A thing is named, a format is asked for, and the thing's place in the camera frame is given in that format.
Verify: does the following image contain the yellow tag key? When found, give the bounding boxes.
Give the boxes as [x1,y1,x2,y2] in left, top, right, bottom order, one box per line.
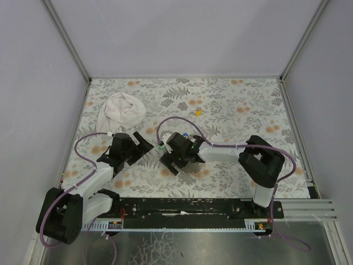
[192,107,202,116]

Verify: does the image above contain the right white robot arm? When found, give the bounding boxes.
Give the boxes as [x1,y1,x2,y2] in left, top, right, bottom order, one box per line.
[159,132,285,208]

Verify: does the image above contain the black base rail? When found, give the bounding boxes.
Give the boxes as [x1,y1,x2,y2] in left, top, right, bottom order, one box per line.
[93,196,284,230]

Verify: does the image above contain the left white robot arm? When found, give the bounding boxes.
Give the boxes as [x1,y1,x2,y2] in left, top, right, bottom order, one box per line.
[36,132,153,248]

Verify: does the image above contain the white crumpled cloth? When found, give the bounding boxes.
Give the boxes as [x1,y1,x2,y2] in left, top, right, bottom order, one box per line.
[96,92,147,133]

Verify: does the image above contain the aluminium frame profiles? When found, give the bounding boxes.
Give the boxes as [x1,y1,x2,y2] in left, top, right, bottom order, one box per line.
[42,1,352,264]

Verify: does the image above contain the floral table mat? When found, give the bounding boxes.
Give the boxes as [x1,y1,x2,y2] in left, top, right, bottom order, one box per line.
[61,78,310,198]

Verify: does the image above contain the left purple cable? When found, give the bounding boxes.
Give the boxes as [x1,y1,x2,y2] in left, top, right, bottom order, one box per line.
[40,131,114,247]

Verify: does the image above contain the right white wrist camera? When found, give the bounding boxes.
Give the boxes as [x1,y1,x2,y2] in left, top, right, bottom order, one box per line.
[162,133,172,153]

